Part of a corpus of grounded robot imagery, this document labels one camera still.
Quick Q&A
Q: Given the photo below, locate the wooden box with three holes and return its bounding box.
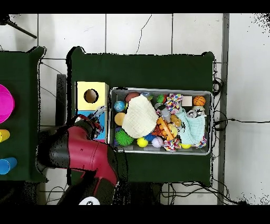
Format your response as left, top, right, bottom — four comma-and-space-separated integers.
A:
75, 81, 110, 143

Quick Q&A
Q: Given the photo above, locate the blue and white plastic packet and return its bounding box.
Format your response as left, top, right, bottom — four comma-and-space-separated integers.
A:
87, 105, 107, 124

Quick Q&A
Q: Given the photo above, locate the yellow cup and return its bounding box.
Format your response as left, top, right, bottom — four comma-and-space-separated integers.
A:
0, 129, 11, 143

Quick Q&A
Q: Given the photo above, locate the black cable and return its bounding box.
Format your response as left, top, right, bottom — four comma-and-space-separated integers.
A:
213, 118, 270, 130

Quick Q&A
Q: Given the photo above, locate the orange mini basketball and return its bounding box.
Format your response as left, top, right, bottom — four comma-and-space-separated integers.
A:
192, 95, 206, 107

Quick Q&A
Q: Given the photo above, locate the cream waffle cloth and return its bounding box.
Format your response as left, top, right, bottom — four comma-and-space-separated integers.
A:
121, 94, 159, 139

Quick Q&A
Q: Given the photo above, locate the blue globe ball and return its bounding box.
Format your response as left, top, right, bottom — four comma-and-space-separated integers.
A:
113, 100, 126, 113

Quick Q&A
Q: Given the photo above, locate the colourful spotted cloth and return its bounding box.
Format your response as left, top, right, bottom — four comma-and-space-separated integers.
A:
165, 93, 184, 115

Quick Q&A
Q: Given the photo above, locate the pink bowl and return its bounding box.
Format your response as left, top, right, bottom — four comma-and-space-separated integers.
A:
0, 83, 15, 124

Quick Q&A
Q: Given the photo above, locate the plain wooden block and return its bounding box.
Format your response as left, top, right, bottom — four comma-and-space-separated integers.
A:
181, 96, 193, 107

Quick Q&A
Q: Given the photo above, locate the dark green table cloth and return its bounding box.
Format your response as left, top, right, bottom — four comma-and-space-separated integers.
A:
66, 46, 215, 188
0, 46, 48, 183

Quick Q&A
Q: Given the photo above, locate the orange plastic toy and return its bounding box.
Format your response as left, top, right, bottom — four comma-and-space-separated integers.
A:
156, 117, 175, 141

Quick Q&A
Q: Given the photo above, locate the black tripod leg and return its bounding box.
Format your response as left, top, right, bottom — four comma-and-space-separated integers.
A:
0, 14, 37, 39

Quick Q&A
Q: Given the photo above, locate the blue cup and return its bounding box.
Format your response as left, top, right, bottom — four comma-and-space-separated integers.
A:
0, 156, 18, 175

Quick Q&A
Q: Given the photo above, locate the brown toy football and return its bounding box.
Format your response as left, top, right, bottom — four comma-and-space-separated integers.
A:
124, 91, 141, 103

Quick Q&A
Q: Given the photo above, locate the mint green cloth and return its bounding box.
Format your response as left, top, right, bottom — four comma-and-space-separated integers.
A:
175, 107, 206, 145

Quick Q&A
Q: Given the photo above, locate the clear mesh bin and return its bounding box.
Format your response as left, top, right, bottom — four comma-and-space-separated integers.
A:
108, 87, 213, 156

